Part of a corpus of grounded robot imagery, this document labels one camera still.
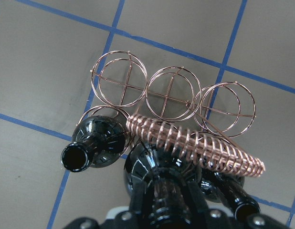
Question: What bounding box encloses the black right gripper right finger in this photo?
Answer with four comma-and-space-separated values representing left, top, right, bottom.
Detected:
186, 181, 209, 212

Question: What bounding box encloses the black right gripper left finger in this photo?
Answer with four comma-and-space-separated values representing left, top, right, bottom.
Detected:
129, 182, 152, 215

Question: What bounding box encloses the dark wine bottle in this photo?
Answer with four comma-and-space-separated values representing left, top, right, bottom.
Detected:
124, 140, 201, 229
61, 115, 126, 173

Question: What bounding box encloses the dark wine bottle in basket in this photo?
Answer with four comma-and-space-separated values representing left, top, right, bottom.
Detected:
61, 115, 126, 173

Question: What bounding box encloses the copper wire wine basket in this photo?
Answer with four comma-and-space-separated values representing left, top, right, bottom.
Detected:
90, 50, 265, 177

